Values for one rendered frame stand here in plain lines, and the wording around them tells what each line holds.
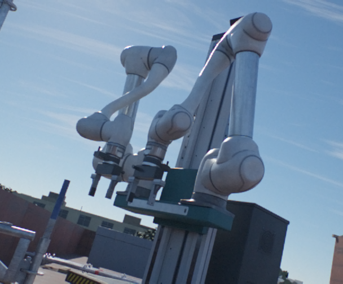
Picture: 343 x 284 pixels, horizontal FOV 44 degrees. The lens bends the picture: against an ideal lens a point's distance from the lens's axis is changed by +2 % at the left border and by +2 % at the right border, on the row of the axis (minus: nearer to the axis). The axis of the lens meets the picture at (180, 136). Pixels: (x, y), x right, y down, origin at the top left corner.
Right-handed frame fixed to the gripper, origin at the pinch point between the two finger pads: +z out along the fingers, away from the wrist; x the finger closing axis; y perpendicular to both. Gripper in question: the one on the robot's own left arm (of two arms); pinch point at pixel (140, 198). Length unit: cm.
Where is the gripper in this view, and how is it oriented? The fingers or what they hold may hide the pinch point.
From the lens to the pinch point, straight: 168.6
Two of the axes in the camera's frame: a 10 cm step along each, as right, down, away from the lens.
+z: -2.7, 9.2, -2.8
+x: 7.0, -0.1, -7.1
